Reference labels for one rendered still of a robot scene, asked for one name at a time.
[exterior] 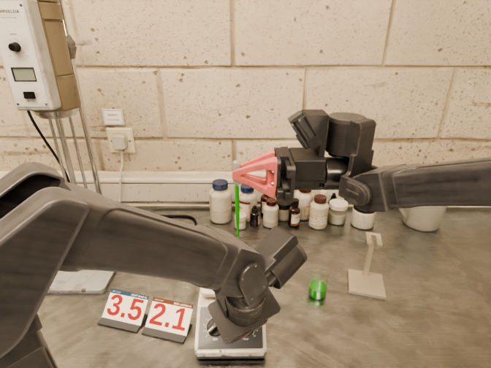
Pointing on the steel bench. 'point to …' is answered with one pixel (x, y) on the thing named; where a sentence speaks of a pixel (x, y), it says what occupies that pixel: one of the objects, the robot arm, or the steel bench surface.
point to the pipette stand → (372, 280)
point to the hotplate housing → (225, 349)
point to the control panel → (206, 341)
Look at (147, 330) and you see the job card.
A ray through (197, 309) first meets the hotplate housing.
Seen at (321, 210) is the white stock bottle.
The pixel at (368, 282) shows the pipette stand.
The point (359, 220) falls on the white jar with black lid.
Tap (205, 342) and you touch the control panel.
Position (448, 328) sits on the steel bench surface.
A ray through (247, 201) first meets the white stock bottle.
